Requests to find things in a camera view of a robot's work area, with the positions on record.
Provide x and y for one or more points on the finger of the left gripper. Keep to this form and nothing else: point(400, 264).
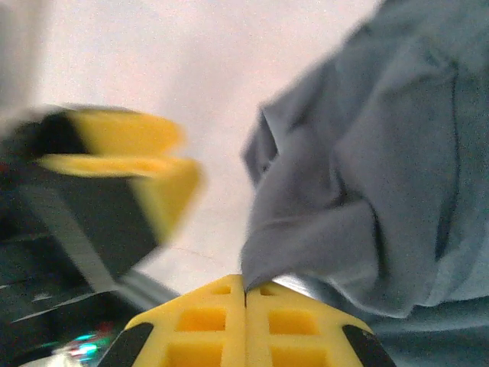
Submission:
point(133, 132)
point(164, 199)

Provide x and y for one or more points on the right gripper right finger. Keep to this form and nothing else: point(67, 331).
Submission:
point(256, 329)

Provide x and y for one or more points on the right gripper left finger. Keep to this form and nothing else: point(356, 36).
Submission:
point(235, 329)

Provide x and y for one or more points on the grey t-shirt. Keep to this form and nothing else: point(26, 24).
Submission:
point(382, 172)

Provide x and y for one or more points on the white table cover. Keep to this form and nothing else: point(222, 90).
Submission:
point(172, 57)

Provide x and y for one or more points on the circuit board with LEDs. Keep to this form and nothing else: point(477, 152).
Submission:
point(84, 344)

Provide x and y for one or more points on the aluminium base frame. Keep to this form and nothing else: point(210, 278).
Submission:
point(153, 288)

